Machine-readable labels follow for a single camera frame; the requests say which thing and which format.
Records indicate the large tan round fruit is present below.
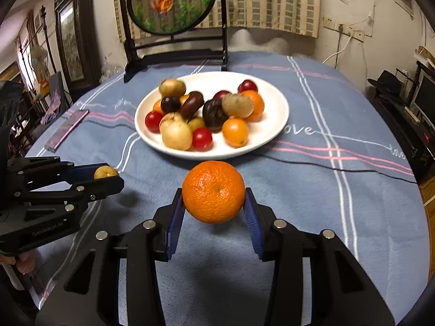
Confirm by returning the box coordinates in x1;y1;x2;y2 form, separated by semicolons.
159;79;187;98

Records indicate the large orange mandarin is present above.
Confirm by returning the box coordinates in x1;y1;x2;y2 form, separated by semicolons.
182;161;245;224

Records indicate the small orange fruit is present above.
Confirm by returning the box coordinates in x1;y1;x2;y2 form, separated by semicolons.
153;99;164;114

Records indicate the white oval plate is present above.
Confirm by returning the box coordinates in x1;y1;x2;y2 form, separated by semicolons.
134;71;290;161

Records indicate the round goldfish screen ornament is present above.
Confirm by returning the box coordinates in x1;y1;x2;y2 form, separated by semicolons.
119;0;229;83

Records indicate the blue striped tablecloth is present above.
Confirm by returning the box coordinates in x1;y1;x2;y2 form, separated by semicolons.
32;52;430;325

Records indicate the tan brown round fruit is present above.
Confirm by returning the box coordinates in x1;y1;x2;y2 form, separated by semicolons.
221;93;254;118

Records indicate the pale yellow small fruit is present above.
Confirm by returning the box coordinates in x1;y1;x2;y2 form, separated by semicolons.
160;120;192;151

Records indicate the large red plum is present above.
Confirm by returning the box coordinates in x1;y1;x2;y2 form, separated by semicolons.
212;90;232;102

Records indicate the purple smartphone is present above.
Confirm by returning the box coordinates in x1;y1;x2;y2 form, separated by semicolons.
44;110;89;153

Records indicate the wall power strip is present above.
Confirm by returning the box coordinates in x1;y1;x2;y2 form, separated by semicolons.
322;16;366;43

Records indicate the small yellow longan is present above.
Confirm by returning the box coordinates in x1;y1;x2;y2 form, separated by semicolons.
94;166;119;180

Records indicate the small red tomato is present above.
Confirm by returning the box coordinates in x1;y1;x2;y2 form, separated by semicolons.
192;127;213;152

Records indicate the dark red plum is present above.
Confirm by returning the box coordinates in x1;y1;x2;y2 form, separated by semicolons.
237;80;258;93

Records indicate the black hat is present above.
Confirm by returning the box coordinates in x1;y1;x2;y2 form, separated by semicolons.
367;70;402;96

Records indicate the large dark mangosteen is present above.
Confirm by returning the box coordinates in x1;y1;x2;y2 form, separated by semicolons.
202;99;229;133

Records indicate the orange persimmon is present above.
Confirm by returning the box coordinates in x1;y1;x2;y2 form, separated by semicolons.
179;94;189;105
222;118;249;148

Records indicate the computer monitor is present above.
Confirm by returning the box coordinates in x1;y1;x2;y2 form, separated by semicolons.
412;73;435;127

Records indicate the small yellow-green fruit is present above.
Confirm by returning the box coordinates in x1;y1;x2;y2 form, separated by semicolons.
187;117;206;133

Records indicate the person's left hand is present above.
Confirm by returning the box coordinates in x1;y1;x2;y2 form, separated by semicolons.
0;250;36;274

